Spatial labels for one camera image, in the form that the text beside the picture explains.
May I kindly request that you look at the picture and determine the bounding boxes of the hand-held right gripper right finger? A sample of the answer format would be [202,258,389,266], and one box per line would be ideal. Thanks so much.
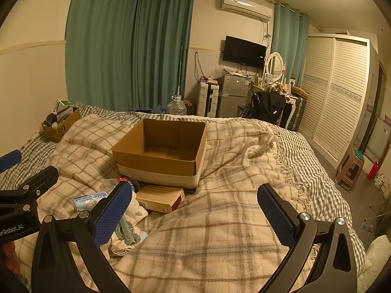
[257,184,358,293]

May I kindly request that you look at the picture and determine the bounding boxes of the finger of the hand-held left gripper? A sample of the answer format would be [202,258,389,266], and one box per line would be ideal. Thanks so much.
[0,165,59,209]
[0,149,22,174]

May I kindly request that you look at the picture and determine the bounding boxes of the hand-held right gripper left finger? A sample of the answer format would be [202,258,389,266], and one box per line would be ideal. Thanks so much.
[31,182,132,293]

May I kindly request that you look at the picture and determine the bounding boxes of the white cloth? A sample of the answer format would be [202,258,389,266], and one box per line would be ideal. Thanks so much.
[124,196,148,220]

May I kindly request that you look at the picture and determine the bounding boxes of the grey-green plastic clip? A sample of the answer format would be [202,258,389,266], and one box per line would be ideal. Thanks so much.
[117,217,143,245]

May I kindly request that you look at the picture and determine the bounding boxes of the blue printed packet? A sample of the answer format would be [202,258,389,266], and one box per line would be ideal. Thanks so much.
[73,192,108,212]

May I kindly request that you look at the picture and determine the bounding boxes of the clear plastic swab jar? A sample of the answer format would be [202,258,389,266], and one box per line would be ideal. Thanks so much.
[100,175,141,195]

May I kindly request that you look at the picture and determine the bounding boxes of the orange cardboard packet box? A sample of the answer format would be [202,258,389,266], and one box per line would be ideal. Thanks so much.
[136,185,186,213]

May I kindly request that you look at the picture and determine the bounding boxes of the large cardboard box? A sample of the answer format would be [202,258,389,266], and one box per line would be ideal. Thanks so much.
[111,118,207,190]

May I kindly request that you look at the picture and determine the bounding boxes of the person's left hand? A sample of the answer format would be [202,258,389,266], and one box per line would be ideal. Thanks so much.
[0,241,21,277]

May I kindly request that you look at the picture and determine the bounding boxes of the small cardboard box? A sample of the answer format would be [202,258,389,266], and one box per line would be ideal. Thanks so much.
[42,107,81,143]

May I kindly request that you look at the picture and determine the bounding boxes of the beige plaid blanket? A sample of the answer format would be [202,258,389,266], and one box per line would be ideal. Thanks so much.
[14,114,365,293]

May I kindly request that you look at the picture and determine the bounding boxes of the white and green carton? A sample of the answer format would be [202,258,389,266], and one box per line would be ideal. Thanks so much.
[54,98,76,112]

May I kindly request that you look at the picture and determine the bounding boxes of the brown plastic stool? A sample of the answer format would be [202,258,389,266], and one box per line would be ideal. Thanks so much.
[335,151,365,193]

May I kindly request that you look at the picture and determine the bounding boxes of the dark suitcase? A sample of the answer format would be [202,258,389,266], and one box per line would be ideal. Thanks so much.
[285,94,307,132]

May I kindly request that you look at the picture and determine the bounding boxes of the white pillow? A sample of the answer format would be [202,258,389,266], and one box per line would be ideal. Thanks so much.
[356,235,389,293]

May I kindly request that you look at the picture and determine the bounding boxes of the red fire extinguisher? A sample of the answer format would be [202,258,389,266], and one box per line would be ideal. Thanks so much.
[367,162,382,180]

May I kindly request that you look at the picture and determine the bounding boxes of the black jacket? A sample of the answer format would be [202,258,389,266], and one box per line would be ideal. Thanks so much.
[243,91,287,126]

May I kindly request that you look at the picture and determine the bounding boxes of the white vanity table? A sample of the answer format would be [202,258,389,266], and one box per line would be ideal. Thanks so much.
[253,79,301,129]

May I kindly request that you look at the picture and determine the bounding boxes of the clear water jug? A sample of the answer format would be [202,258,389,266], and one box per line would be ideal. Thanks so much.
[166,96,187,115]

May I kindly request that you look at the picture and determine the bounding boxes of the silver small fridge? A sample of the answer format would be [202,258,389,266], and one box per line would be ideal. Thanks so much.
[219,73,249,118]

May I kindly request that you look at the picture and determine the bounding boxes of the blonde fluffy item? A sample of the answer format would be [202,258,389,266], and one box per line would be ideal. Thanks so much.
[264,82,289,97]

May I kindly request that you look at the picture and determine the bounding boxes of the dark patterned bag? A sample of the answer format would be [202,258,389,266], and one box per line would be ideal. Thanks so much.
[183,98,198,115]

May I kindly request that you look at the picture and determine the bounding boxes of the white louvred wardrobe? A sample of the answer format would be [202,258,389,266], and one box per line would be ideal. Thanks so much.
[298,33,379,170]

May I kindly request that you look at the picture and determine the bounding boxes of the white ribbed suitcase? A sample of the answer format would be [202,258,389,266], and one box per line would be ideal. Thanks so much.
[197,81,220,117]

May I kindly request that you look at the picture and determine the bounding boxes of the green curtain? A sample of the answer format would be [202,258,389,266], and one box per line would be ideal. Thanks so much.
[131,0,196,118]
[65,0,138,112]
[272,1,310,90]

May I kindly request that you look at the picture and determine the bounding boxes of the white oval vanity mirror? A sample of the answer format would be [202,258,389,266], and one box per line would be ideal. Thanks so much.
[265,52,284,81]

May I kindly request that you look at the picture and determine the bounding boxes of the clear plastic bag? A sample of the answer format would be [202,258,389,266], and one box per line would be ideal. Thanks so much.
[209,65,227,80]

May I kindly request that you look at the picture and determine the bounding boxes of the white pole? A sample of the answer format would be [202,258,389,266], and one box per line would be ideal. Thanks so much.
[175,46,185,98]

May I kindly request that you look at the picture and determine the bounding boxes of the white air conditioner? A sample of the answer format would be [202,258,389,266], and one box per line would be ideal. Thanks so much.
[220,0,273,22]

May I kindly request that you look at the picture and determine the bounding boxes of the black wall television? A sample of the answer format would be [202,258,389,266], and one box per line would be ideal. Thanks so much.
[222,36,267,69]

